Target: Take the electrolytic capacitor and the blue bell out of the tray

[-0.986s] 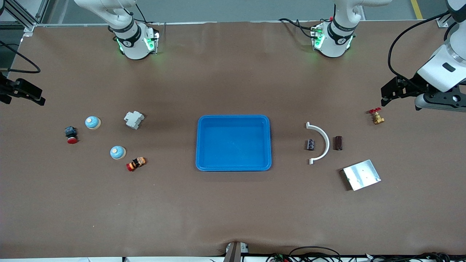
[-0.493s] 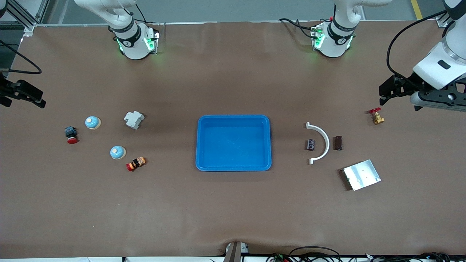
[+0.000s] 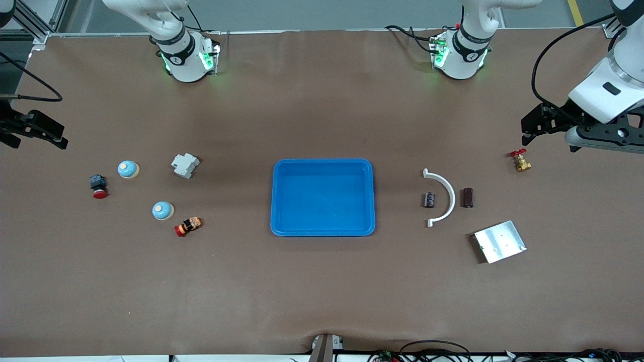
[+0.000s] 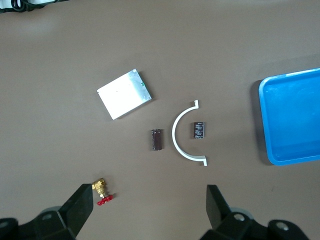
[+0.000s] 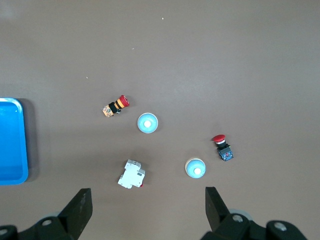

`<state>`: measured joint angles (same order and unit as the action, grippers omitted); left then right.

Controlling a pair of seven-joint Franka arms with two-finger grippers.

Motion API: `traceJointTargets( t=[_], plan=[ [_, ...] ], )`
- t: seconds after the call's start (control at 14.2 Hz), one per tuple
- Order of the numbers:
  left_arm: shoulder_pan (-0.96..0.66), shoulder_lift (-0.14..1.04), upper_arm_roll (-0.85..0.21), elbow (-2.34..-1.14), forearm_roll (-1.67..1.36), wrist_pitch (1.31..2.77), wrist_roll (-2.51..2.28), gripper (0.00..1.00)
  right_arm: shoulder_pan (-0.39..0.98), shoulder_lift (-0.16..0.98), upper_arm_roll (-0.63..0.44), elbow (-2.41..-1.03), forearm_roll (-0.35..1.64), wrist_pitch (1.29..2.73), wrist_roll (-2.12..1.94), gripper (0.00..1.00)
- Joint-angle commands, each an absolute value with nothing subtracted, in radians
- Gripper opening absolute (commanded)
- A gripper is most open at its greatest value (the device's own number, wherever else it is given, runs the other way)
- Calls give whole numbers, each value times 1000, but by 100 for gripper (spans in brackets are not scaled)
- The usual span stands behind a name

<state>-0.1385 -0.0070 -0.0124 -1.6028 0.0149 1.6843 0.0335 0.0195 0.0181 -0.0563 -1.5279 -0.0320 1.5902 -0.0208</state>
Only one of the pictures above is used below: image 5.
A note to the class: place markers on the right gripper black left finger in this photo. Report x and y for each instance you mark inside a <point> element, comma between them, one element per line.
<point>70,220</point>

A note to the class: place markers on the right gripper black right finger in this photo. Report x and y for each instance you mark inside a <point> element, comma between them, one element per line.
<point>220,220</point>

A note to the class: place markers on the blue dome bell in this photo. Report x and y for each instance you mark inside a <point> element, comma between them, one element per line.
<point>147,123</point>
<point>195,168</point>

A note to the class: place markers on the red mushroom button blue base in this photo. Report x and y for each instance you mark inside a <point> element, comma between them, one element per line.
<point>225,151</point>

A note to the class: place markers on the white circuit breaker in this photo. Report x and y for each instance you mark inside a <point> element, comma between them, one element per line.
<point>131,173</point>

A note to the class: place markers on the blue plastic tray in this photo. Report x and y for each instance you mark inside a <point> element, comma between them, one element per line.
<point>11,140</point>

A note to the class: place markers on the red orange emergency stop button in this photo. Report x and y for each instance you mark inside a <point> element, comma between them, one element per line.
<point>115,106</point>

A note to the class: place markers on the brown table cover mat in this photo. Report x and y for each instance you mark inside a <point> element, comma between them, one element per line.
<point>200,62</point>

